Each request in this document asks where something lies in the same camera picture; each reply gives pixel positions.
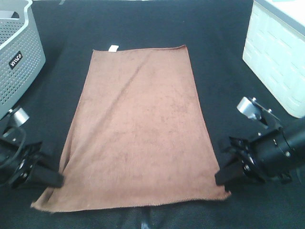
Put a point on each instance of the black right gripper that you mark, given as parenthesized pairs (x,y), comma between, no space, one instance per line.
(255,161)

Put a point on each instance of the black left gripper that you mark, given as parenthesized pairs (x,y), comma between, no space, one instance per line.
(17,166)

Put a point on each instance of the brown towel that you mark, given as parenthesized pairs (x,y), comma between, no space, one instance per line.
(137,138)

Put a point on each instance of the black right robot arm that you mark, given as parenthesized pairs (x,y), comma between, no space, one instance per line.
(291,141)

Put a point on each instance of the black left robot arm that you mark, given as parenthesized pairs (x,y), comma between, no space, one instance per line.
(28,184)

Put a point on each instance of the grey tape strip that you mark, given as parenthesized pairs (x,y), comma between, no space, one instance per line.
(144,225)

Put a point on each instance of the grey perforated plastic basket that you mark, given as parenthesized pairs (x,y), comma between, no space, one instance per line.
(21,52)

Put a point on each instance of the pale green plastic bin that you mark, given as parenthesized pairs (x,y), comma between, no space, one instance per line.
(274,50)

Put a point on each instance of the black tablecloth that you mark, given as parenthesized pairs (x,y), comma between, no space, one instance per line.
(214,32)

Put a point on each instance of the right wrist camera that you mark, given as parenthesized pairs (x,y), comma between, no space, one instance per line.
(250,108)

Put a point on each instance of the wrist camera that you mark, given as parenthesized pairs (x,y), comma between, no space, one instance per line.
(17,117)
(250,108)

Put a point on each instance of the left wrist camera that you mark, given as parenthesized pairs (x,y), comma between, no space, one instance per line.
(17,117)

